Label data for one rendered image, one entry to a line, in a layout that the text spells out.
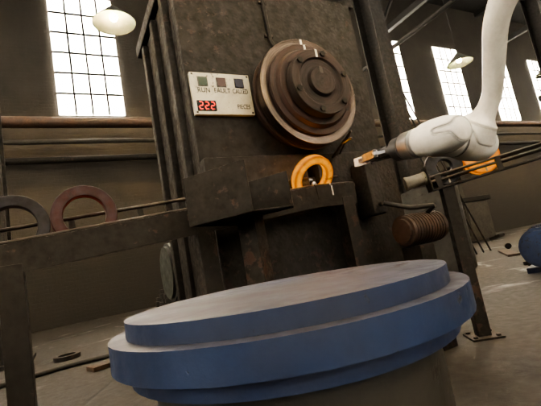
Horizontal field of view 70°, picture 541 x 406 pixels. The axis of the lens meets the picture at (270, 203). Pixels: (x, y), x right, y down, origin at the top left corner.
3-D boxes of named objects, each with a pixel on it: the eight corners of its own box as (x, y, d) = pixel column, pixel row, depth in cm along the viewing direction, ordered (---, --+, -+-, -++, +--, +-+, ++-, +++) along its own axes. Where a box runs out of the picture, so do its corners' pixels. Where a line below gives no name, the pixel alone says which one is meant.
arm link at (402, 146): (431, 156, 120) (416, 160, 125) (427, 127, 121) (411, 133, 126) (410, 157, 116) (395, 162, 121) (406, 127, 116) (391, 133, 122)
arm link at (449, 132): (407, 157, 115) (438, 162, 121) (453, 144, 101) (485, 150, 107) (406, 122, 116) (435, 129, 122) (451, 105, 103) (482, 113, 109)
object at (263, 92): (264, 151, 155) (244, 42, 161) (356, 147, 177) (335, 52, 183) (271, 145, 149) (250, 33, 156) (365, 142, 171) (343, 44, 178)
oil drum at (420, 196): (405, 277, 417) (386, 196, 430) (442, 267, 445) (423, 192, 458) (452, 275, 366) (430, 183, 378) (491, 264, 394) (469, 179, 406)
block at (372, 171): (359, 218, 174) (348, 167, 177) (372, 217, 177) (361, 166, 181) (375, 214, 164) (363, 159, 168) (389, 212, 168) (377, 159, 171)
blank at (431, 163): (418, 156, 169) (419, 155, 166) (453, 145, 168) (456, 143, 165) (430, 190, 167) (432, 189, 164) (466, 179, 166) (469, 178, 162)
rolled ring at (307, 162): (324, 147, 150) (319, 144, 153) (287, 176, 147) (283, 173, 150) (339, 180, 161) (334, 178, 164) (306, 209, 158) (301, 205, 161)
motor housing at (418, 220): (415, 350, 155) (386, 218, 163) (452, 335, 166) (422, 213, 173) (443, 354, 144) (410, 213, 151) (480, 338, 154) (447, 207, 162)
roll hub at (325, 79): (293, 118, 152) (279, 51, 156) (348, 118, 165) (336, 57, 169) (300, 112, 147) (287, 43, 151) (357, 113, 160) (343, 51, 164)
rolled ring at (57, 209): (110, 180, 122) (109, 183, 125) (43, 189, 113) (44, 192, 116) (123, 238, 120) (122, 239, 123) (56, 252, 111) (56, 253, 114)
